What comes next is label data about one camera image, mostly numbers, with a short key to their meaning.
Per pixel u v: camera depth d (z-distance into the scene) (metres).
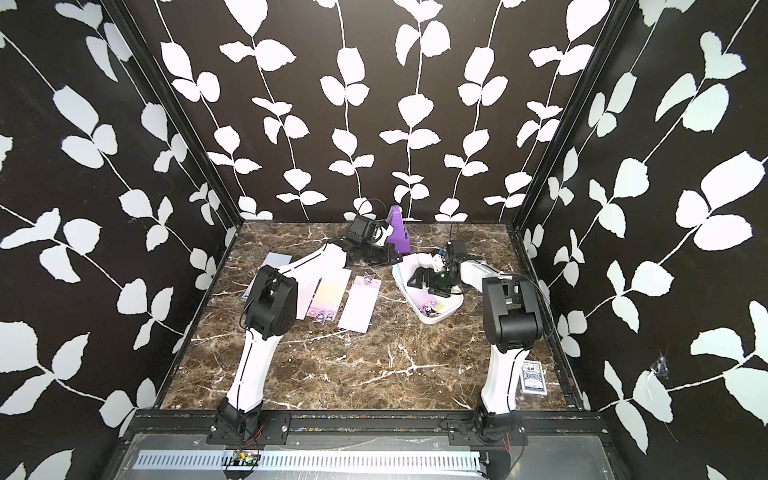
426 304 0.97
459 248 0.84
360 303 0.99
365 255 0.84
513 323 0.53
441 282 0.88
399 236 1.07
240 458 0.70
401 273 0.95
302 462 0.70
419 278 0.90
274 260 1.08
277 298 0.58
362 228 0.80
